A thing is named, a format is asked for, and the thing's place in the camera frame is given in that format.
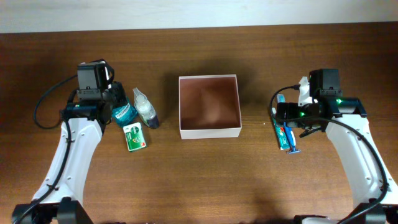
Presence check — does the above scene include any blue mouthwash bottle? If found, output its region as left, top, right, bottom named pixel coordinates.
left=112, top=98, right=137, bottom=128

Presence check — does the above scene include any clear spray bottle dark liquid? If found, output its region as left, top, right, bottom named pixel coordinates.
left=133, top=88, right=160, bottom=129

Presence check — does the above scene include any green soap bar pack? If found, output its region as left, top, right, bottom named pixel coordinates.
left=123, top=123, right=147, bottom=152

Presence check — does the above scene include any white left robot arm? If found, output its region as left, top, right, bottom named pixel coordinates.
left=12, top=59, right=125, bottom=223

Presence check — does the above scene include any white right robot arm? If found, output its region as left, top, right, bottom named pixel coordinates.
left=269, top=68, right=397, bottom=223

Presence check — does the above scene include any blue white toothbrush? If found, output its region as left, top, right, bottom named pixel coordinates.
left=277, top=94, right=296, bottom=149

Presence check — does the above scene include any Colgate toothpaste tube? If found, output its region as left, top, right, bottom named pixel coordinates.
left=272, top=119, right=290, bottom=150

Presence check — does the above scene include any blue disposable razor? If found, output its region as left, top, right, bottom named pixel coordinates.
left=284, top=123, right=301, bottom=154

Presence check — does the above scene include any white cardboard box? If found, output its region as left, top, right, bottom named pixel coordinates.
left=178, top=74, right=243, bottom=139

